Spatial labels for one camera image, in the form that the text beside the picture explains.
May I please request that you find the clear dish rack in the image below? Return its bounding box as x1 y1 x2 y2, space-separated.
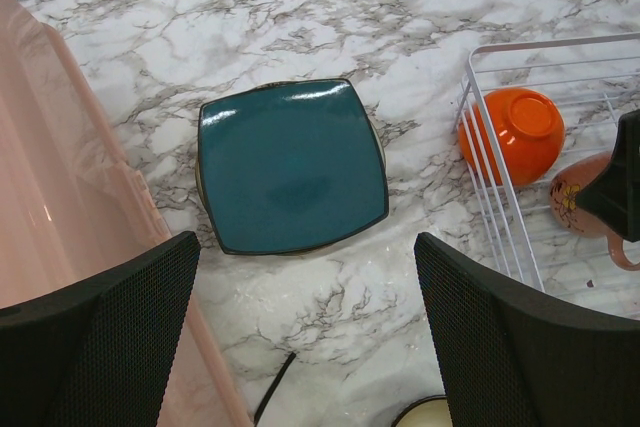
455 33 639 319

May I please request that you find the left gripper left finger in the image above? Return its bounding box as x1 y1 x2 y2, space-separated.
1 231 200 426

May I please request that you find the beige bowl dark rim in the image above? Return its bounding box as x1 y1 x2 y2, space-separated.
391 395 453 427

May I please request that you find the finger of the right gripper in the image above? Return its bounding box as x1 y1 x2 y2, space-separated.
580 110 639 242

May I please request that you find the orange bowl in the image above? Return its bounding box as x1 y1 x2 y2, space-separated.
458 88 565 186

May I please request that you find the pink plastic storage box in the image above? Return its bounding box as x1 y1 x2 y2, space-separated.
1 0 251 426

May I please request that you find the teal square plate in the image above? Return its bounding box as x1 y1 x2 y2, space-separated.
196 78 390 256

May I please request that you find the pink floral mug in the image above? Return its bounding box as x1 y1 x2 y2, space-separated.
548 152 639 271

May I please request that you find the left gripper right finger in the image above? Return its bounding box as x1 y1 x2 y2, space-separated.
414 233 639 426

